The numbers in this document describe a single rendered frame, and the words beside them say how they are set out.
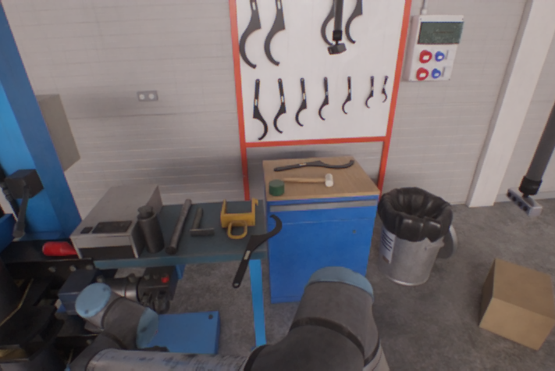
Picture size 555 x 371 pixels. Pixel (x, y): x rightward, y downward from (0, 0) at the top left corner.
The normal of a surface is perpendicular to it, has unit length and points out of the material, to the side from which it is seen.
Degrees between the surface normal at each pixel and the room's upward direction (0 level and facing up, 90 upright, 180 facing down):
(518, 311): 90
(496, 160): 90
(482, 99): 90
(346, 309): 23
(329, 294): 7
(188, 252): 0
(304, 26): 90
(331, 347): 16
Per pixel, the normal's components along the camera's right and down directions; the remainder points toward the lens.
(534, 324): -0.56, 0.41
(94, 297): -0.07, -0.69
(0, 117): 0.08, 0.48
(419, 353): -0.02, -0.88
